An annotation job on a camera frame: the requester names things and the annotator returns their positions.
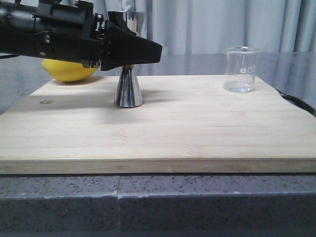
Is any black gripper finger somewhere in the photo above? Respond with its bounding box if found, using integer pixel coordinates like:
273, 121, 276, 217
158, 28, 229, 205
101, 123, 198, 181
101, 32, 162, 71

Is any grey curtain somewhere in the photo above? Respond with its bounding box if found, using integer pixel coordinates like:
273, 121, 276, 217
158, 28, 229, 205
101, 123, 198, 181
0, 0, 316, 57

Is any light wooden cutting board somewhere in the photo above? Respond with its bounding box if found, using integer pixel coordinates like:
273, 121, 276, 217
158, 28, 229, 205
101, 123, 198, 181
0, 75, 316, 174

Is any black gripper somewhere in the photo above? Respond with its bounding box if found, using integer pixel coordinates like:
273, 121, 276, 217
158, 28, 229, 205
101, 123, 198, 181
0, 0, 135, 68

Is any small glass beaker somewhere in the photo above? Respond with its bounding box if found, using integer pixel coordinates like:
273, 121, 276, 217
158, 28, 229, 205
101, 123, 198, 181
223, 46, 260, 93

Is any yellow lemon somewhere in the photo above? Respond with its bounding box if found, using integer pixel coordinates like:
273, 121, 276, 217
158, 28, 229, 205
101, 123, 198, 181
42, 59, 97, 82

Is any steel double jigger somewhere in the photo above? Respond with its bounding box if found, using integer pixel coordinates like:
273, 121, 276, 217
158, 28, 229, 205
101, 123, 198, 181
115, 11, 144, 108

